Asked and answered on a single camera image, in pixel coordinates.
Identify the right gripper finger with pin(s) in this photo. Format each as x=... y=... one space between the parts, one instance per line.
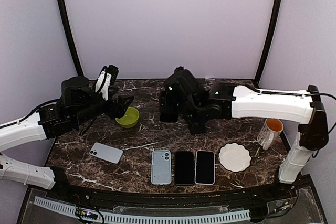
x=168 y=109
x=195 y=120

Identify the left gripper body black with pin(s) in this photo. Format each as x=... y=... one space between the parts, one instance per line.
x=115 y=109

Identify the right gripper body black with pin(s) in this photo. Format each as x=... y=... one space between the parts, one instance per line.
x=183 y=107

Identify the purple phone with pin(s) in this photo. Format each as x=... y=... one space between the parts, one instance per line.
x=204 y=167

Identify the black phone case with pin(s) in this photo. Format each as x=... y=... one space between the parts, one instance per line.
x=184 y=168

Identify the lavender phone case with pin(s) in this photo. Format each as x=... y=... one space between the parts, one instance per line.
x=195 y=169

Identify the silver white phone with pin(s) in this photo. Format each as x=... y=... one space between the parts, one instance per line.
x=106 y=153

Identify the light blue phone case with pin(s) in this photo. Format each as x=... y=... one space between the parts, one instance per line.
x=161 y=167

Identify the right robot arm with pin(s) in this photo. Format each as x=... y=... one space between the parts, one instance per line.
x=227 y=101

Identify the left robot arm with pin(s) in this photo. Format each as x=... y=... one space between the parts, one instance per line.
x=78 y=104

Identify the green bowl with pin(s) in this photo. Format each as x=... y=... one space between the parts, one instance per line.
x=129 y=119

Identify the white scalloped dish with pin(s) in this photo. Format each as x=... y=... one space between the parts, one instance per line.
x=234 y=158

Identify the patterned white mug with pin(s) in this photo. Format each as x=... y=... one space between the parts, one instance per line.
x=269 y=132

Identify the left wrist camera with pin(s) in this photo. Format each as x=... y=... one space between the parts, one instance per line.
x=104 y=84

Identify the black front rail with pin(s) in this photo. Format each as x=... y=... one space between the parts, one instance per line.
x=110 y=199

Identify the right black frame post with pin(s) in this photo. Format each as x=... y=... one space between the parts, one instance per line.
x=268 y=41

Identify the black frame post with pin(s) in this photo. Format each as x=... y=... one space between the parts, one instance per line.
x=268 y=41
x=69 y=37

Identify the left black frame post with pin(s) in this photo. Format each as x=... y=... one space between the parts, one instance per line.
x=69 y=37

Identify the white cable duct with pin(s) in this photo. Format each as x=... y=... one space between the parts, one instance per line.
x=141 y=215

